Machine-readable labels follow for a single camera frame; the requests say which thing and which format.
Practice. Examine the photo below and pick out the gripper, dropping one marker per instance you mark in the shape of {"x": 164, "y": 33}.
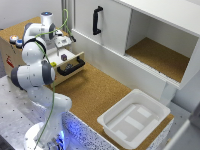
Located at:
{"x": 63, "y": 42}

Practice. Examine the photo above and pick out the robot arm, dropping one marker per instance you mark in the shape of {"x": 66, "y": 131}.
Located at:
{"x": 33, "y": 75}

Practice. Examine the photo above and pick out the purple block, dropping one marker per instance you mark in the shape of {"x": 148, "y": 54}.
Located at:
{"x": 64, "y": 57}

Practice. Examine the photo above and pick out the wooden drawer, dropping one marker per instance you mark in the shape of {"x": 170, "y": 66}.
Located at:
{"x": 71, "y": 55}

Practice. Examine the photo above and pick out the yellow block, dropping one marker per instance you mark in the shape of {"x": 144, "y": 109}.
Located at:
{"x": 53, "y": 64}

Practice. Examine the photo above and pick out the blue button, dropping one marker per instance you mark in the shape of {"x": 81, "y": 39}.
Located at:
{"x": 19, "y": 42}

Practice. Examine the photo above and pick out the red button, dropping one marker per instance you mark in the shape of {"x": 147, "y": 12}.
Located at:
{"x": 13, "y": 38}

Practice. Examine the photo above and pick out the wooden drawer box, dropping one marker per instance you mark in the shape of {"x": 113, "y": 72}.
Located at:
{"x": 13, "y": 31}

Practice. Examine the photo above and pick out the white sliding door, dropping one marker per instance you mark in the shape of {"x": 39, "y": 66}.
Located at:
{"x": 113, "y": 23}

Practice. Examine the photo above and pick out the white plastic box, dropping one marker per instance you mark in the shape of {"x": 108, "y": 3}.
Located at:
{"x": 133, "y": 121}

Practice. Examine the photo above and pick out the white cabinet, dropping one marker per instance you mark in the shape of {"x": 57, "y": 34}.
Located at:
{"x": 173, "y": 20}

